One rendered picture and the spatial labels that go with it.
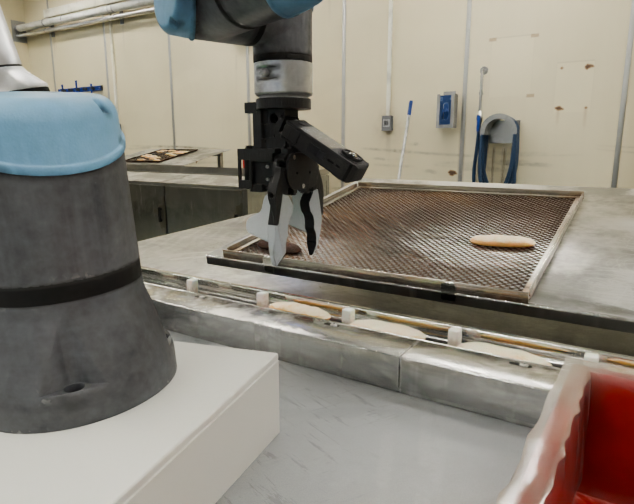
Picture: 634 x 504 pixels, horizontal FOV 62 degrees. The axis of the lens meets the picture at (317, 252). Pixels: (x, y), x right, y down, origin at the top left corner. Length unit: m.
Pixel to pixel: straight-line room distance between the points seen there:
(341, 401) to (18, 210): 0.34
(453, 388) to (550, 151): 3.83
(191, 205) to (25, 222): 3.40
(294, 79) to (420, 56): 4.00
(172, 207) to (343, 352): 3.38
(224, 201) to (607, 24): 2.85
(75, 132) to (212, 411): 0.21
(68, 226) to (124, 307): 0.07
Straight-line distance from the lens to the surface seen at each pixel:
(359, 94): 4.86
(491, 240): 0.88
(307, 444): 0.49
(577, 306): 0.71
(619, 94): 4.29
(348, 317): 0.68
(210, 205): 3.65
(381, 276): 0.76
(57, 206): 0.39
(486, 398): 0.55
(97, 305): 0.41
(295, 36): 0.68
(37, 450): 0.41
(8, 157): 0.39
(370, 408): 0.55
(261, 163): 0.69
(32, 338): 0.41
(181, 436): 0.38
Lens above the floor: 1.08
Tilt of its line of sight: 12 degrees down
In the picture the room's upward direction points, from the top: straight up
